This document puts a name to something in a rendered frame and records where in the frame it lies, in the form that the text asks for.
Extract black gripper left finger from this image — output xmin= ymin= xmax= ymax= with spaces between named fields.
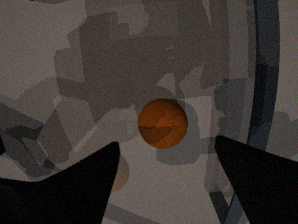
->
xmin=0 ymin=141 xmax=120 ymax=224

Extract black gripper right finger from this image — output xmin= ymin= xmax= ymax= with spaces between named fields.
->
xmin=216 ymin=135 xmax=298 ymax=224

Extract low clear corner walls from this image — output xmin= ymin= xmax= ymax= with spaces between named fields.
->
xmin=209 ymin=0 xmax=257 ymax=224

